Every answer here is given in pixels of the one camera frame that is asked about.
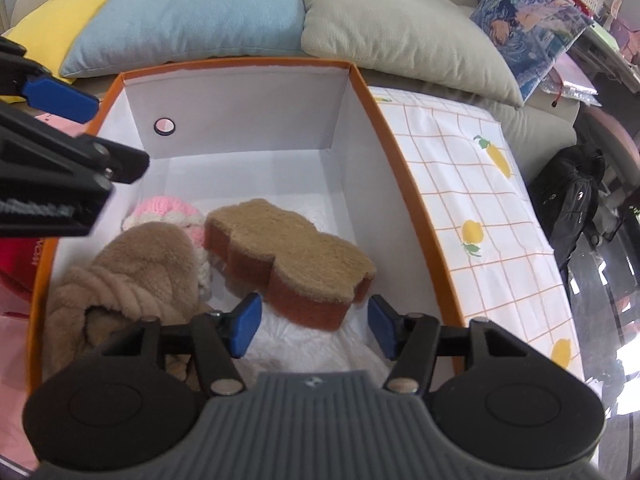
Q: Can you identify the blue pillow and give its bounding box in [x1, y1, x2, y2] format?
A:
[61, 0, 305, 79]

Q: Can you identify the blue floral bag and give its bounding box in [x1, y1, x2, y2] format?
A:
[471, 0, 592, 101]

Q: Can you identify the brown bear-shaped sponge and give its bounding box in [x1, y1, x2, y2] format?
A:
[205, 198, 376, 332]

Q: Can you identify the red lidded candy box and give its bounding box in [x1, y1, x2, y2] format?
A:
[0, 238, 44, 313]

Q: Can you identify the yellow pillow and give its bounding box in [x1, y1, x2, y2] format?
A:
[2, 0, 108, 84]

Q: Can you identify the checked lemon tablecloth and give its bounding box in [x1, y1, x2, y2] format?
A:
[371, 87, 584, 378]

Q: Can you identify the orange cardboard box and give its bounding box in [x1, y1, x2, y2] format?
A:
[26, 58, 463, 389]

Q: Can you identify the pink white crochet hat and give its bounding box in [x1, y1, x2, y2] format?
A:
[120, 195, 214, 302]

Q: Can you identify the white crinkled cloth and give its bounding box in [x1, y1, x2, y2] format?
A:
[188, 194, 392, 378]

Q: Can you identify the black backpack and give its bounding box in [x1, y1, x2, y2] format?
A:
[527, 143, 605, 273]

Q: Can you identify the beige sofa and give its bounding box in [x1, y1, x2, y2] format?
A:
[8, 0, 580, 181]

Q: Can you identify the brown plush towel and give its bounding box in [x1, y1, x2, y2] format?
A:
[42, 222, 208, 380]

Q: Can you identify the grey-beige pillow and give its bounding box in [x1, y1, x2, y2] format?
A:
[300, 0, 523, 106]

